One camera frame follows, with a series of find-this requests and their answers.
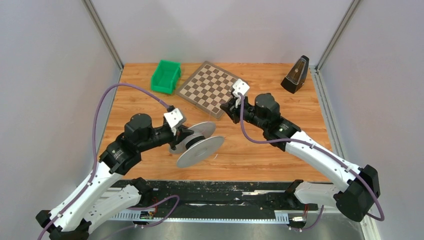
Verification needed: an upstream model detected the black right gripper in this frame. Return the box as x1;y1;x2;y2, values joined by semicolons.
219;94;267;131

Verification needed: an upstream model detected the white perforated cable spool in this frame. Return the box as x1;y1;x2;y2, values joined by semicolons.
168;121;225;168

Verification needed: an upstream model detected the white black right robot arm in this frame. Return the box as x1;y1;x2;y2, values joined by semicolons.
220;93;385;222

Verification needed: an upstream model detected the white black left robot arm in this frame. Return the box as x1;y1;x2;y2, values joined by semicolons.
36;108;195;240

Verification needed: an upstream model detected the wooden chessboard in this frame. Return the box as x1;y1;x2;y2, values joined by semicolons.
175;61;239;119

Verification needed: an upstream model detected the black wooden metronome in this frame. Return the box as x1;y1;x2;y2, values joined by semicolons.
280;55;310;94

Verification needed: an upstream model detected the green plastic bin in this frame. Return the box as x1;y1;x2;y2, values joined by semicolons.
150;60;182;95

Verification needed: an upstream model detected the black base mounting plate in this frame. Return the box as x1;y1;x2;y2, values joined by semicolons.
136;180;319;217

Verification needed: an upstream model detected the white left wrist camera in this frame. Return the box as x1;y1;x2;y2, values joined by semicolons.
163;108;186;136

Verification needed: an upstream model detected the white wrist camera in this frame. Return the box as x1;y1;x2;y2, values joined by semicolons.
231;78;250;107
163;108;186;136

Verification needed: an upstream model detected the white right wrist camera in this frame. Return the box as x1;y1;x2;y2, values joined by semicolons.
231;78;250;107

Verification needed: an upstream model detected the slotted white cable duct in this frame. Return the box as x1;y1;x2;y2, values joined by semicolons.
109;210;290;225

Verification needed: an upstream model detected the right aluminium frame post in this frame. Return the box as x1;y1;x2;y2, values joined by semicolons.
315;0;362;72

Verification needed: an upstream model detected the aluminium frame post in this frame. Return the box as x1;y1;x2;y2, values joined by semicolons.
315;0;362;72
81;0;124;72

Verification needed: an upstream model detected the left aluminium frame post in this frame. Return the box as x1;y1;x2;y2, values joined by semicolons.
81;0;124;72

